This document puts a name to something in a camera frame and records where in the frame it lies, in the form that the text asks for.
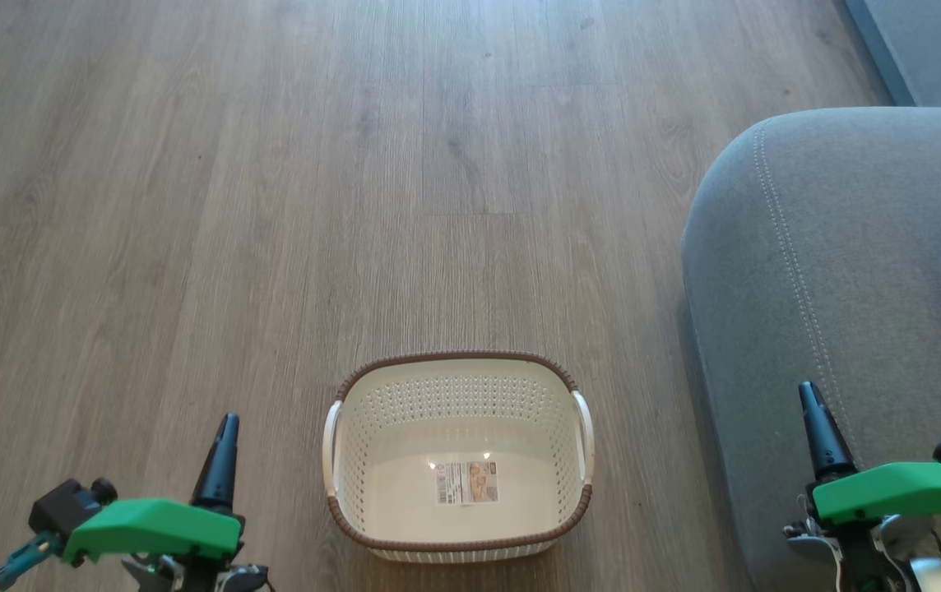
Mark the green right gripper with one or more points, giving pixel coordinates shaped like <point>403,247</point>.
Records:
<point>902,489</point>

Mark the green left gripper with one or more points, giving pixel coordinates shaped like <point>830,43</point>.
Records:
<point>150,526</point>

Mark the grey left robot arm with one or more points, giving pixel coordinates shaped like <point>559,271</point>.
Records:
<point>191,575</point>

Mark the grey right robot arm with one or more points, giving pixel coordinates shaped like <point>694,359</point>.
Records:
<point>857,559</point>

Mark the grey fabric sofa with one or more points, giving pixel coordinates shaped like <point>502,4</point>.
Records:
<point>849,263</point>

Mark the white plastic laundry basket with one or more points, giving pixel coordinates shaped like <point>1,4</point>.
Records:
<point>355,477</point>

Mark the printed paper basket label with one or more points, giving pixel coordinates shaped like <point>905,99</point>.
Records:
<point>466,483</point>

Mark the grey baseboard strip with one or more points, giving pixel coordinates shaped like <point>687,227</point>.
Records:
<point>878,49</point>

